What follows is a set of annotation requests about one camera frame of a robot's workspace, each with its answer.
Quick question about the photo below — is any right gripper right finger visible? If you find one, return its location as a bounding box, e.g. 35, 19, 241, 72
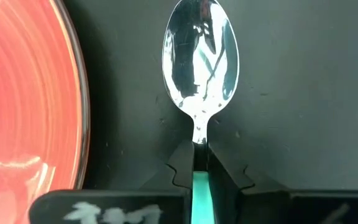
208, 141, 358, 224

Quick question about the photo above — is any spoon with teal handle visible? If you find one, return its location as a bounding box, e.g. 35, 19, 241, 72
161, 0, 241, 224

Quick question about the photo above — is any red ceramic plate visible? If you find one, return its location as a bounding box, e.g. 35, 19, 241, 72
0, 0, 91, 224

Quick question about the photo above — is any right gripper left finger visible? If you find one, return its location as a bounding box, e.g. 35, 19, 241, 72
29, 139, 195, 224

